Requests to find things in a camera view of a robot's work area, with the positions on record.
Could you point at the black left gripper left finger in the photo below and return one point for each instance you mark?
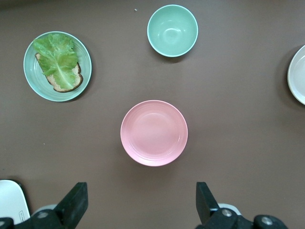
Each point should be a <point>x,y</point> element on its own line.
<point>71,205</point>

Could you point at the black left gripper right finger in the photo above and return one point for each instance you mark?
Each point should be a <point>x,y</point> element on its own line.
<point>207,205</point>

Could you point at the pink plate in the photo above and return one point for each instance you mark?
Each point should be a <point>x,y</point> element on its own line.
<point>154,133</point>

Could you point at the white toaster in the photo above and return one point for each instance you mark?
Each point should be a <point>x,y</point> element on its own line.
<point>9,200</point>

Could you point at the bread slice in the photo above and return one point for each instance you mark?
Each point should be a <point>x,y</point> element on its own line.
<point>76,78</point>

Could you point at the green plate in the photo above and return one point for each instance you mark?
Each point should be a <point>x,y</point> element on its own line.
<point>84,62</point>

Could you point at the green lettuce leaf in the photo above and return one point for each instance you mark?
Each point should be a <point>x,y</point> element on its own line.
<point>59,59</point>

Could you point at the beige plate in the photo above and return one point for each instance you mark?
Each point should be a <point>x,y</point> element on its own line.
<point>299,76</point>

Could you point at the small green bowl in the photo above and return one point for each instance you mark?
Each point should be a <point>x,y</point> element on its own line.
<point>172,31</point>

